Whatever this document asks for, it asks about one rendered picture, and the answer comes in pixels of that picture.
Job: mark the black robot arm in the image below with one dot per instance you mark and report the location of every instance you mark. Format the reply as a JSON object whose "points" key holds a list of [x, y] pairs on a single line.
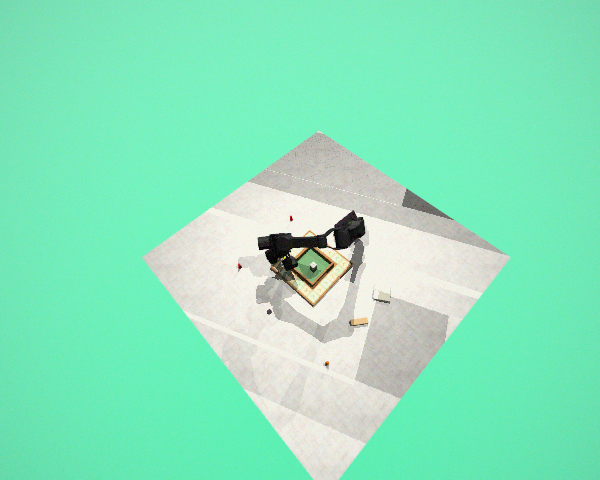
{"points": [[280, 243]]}

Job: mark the tan rectangular block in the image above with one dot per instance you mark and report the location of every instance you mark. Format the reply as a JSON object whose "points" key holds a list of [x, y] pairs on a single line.
{"points": [[359, 321]]}

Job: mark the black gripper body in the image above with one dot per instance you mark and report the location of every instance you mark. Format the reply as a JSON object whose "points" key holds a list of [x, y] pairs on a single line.
{"points": [[290, 262]]}

